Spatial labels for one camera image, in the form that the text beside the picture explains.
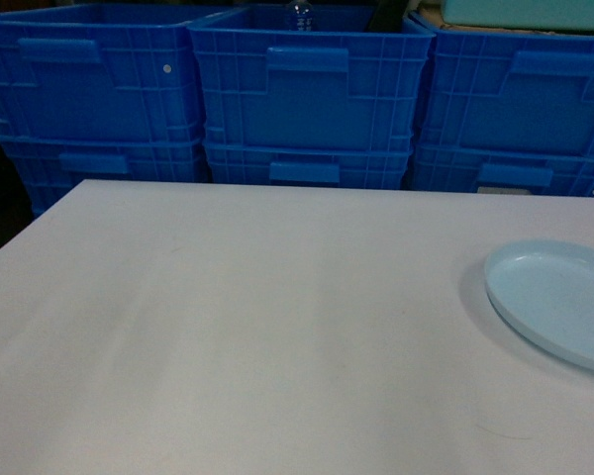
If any light blue oval tray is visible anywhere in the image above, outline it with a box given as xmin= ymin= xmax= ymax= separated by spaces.
xmin=484 ymin=239 xmax=594 ymax=371

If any blue crate lower middle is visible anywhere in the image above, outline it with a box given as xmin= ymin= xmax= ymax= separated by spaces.
xmin=204 ymin=142 xmax=411 ymax=190

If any blue crate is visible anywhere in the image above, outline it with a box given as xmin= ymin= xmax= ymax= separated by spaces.
xmin=188 ymin=5 xmax=433 ymax=153
xmin=0 ymin=135 xmax=210 ymax=217
xmin=408 ymin=144 xmax=594 ymax=197
xmin=0 ymin=3 xmax=220 ymax=143
xmin=410 ymin=7 xmax=594 ymax=157
xmin=204 ymin=142 xmax=411 ymax=190

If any blue crate upper middle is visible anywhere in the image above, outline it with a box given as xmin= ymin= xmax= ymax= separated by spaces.
xmin=188 ymin=5 xmax=433 ymax=153

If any blue crate lower right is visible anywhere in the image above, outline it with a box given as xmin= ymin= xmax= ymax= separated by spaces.
xmin=408 ymin=144 xmax=594 ymax=197

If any clear plastic bottle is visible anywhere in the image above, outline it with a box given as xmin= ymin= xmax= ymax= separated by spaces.
xmin=286 ymin=0 xmax=315 ymax=32

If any blue crate upper left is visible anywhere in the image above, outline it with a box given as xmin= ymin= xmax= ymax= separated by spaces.
xmin=0 ymin=3 xmax=220 ymax=143

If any blue crate lower left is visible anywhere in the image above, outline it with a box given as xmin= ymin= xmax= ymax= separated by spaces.
xmin=0 ymin=135 xmax=210 ymax=217

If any blue crate upper right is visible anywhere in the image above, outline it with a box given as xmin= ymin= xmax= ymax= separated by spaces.
xmin=410 ymin=7 xmax=594 ymax=157

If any teal box top right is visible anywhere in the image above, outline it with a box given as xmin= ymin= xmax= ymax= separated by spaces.
xmin=442 ymin=0 xmax=594 ymax=31

